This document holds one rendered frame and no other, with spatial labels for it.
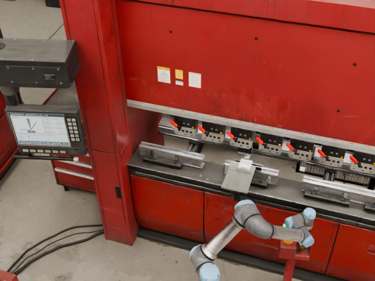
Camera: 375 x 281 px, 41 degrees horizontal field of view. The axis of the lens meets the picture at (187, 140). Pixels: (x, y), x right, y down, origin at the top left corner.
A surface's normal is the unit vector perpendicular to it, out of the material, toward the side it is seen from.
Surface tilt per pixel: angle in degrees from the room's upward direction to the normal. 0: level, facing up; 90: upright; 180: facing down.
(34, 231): 0
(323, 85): 90
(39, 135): 90
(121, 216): 90
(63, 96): 0
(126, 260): 0
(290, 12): 90
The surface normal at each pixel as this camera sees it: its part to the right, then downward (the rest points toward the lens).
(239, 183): -0.01, -0.76
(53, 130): -0.07, 0.66
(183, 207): -0.32, 0.63
